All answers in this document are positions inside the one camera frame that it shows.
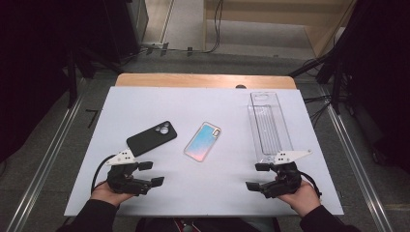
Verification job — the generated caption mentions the person's right hand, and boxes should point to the person's right hand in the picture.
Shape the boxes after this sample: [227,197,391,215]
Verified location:
[275,175,322,218]

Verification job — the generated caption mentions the person's left hand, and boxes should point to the person's left hand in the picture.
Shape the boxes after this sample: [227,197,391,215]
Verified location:
[90,180,135,208]

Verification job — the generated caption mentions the hanging black cable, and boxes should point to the hanging black cable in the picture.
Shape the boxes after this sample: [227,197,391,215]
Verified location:
[206,0,225,54]

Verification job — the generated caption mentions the wooden table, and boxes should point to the wooden table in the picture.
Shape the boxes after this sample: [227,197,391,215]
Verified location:
[114,72,297,90]

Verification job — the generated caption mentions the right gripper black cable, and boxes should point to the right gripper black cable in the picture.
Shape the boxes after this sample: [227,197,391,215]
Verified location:
[299,170,323,199]

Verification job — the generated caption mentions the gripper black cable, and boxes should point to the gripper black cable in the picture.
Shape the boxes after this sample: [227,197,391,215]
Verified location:
[299,170,323,199]
[91,154,117,194]

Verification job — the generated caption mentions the light wooden shelf unit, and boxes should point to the light wooden shelf unit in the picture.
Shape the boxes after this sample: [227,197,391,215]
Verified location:
[202,0,357,58]

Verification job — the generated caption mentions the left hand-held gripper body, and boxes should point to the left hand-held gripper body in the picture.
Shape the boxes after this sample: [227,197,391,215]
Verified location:
[105,149,153,196]

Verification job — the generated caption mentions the thin floor cable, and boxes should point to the thin floor cable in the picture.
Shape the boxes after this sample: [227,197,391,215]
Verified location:
[139,42,211,56]

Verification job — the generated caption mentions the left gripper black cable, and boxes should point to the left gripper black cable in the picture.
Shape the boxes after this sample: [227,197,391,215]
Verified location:
[91,154,117,194]

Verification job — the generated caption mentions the white board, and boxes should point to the white board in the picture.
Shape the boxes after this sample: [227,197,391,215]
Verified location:
[63,85,345,218]

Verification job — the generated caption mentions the black curtain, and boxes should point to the black curtain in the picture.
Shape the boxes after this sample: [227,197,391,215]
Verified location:
[0,0,114,163]
[335,0,410,173]

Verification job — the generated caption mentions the clear plastic tray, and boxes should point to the clear plastic tray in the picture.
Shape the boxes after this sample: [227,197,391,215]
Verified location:
[247,91,295,164]

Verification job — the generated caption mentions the black phone case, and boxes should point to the black phone case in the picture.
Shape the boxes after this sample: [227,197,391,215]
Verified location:
[126,120,178,159]

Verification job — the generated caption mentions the metal floor rail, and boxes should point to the metal floor rail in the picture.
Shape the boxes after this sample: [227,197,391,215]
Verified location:
[5,76,86,232]
[320,85,395,232]

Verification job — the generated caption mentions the black floor cables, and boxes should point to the black floor cables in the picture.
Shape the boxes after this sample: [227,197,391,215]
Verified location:
[303,94,334,128]

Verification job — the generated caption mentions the black stand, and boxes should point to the black stand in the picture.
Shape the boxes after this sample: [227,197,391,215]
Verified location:
[65,47,79,109]
[288,52,344,115]

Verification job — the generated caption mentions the black cabinet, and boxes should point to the black cabinet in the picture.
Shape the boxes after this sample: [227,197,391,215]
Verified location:
[104,0,150,63]

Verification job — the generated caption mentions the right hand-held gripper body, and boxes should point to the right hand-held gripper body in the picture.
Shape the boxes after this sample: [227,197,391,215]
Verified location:
[259,149,313,199]

